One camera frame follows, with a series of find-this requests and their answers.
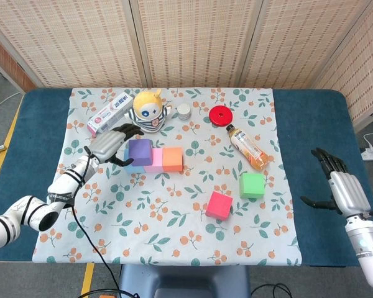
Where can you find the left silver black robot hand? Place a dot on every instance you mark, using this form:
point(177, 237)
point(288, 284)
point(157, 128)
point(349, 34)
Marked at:
point(107, 146)

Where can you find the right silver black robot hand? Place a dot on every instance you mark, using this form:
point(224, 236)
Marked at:
point(349, 195)

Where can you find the purple foam cube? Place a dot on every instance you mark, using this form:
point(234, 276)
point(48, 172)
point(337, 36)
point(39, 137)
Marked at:
point(140, 152)

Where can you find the light blue foam cube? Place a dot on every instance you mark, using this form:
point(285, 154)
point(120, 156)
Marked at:
point(133, 169)

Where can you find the pink foam cube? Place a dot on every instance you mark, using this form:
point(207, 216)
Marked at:
point(157, 164)

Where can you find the orange foam cube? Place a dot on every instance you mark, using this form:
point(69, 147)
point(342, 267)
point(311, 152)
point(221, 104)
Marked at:
point(172, 158)

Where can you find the magenta foam cube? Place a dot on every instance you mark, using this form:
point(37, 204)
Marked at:
point(219, 205)

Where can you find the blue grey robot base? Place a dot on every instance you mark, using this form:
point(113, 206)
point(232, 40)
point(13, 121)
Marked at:
point(183, 279)

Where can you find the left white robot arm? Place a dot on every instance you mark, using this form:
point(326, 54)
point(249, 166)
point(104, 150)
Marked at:
point(34, 211)

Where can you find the white toothpaste box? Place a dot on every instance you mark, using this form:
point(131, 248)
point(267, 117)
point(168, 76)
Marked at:
point(108, 116)

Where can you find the yellow plush toy striped shirt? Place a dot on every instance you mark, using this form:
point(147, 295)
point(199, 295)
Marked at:
point(147, 110)

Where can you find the teal padded table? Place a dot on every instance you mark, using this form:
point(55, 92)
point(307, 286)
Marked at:
point(314, 124)

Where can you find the small white jar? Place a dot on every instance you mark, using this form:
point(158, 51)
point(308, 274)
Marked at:
point(184, 111)

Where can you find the green foam cube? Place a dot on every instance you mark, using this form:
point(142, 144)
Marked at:
point(251, 184)

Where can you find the floral fruit print tablecloth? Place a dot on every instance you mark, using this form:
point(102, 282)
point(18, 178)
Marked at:
point(174, 232)

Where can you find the orange drink plastic bottle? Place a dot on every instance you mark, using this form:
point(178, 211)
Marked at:
point(248, 147)

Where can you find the red disc with hole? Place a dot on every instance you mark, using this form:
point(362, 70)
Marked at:
point(216, 118)

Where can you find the bamboo folding screen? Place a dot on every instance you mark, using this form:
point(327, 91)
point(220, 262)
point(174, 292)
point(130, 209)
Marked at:
point(189, 46)

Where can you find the small orange box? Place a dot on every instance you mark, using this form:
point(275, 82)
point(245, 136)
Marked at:
point(107, 296)

